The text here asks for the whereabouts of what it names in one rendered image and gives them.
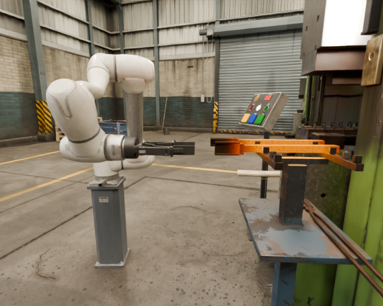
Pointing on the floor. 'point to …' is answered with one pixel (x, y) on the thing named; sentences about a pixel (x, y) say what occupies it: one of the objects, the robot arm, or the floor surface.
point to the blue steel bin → (113, 127)
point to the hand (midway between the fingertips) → (186, 147)
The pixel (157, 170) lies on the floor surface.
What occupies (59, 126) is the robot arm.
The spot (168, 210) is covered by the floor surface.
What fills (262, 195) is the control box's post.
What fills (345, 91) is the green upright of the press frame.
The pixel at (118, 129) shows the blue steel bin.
